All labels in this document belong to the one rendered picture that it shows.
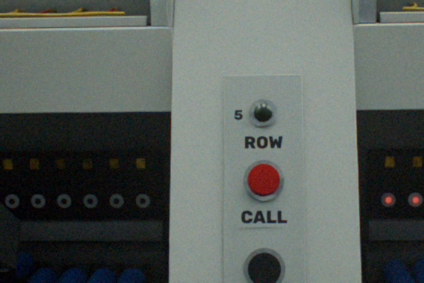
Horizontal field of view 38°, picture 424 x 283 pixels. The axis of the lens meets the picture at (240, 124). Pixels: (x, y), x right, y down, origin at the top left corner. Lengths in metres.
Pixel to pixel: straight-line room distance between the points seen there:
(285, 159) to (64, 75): 0.13
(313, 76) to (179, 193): 0.09
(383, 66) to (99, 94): 0.15
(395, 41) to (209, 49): 0.10
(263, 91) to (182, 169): 0.06
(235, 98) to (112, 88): 0.07
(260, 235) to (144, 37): 0.12
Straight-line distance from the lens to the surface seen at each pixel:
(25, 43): 0.35
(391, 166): 0.48
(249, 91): 0.32
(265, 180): 0.31
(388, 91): 0.34
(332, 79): 0.32
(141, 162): 0.48
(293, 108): 0.32
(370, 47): 0.33
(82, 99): 0.35
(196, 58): 0.33
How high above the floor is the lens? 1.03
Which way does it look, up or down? 9 degrees up
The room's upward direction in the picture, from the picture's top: straight up
